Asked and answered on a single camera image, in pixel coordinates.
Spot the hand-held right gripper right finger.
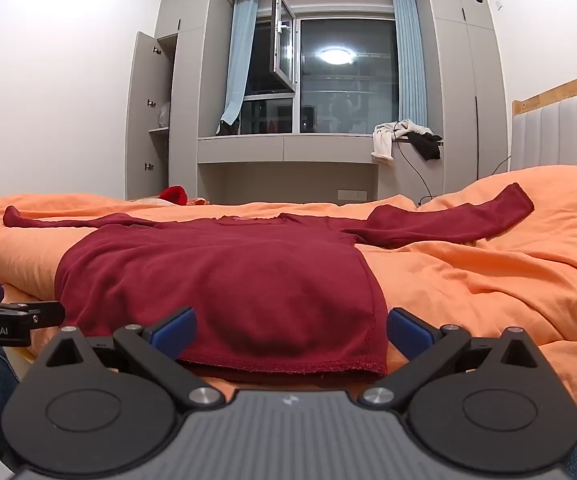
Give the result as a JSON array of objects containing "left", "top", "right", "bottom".
[{"left": 359, "top": 307, "right": 552, "bottom": 408}]

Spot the grey open wardrobe door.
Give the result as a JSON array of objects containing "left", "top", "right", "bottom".
[{"left": 126, "top": 31, "right": 176, "bottom": 202}]

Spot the red plush item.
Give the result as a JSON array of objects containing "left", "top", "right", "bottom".
[{"left": 162, "top": 186, "right": 190, "bottom": 206}]

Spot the large window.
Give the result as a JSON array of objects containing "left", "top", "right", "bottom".
[{"left": 241, "top": 7, "right": 400, "bottom": 136}]

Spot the grey wardrobe with shelves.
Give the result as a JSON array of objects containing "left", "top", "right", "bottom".
[{"left": 153, "top": 0, "right": 214, "bottom": 203}]

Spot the black cable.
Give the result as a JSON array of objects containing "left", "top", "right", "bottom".
[{"left": 393, "top": 122, "right": 514, "bottom": 207}]

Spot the white garment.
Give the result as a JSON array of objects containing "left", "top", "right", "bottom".
[{"left": 371, "top": 119, "right": 427, "bottom": 163}]

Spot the grey padded wooden headboard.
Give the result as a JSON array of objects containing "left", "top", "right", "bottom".
[{"left": 511, "top": 66, "right": 577, "bottom": 173}]

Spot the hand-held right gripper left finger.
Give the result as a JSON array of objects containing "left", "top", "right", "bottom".
[{"left": 31, "top": 306, "right": 226, "bottom": 411}]

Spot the grey closed wardrobe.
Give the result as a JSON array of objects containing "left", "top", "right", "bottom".
[{"left": 423, "top": 0, "right": 509, "bottom": 196}]

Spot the orange blanket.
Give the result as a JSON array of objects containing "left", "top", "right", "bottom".
[{"left": 0, "top": 167, "right": 577, "bottom": 406}]

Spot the black garment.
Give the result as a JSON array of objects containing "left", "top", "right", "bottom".
[{"left": 407, "top": 130, "right": 443, "bottom": 162}]

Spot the grey window bench cabinet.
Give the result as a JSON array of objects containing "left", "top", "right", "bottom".
[{"left": 197, "top": 132, "right": 444, "bottom": 207}]

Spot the dark red sweater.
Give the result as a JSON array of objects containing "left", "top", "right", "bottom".
[{"left": 2, "top": 182, "right": 535, "bottom": 379}]

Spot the open window sash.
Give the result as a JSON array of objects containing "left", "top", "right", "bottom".
[{"left": 270, "top": 0, "right": 298, "bottom": 94}]

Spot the light blue curtain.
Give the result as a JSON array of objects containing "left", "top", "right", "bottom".
[
  {"left": 391, "top": 0, "right": 428, "bottom": 128},
  {"left": 218, "top": 0, "right": 259, "bottom": 136}
]

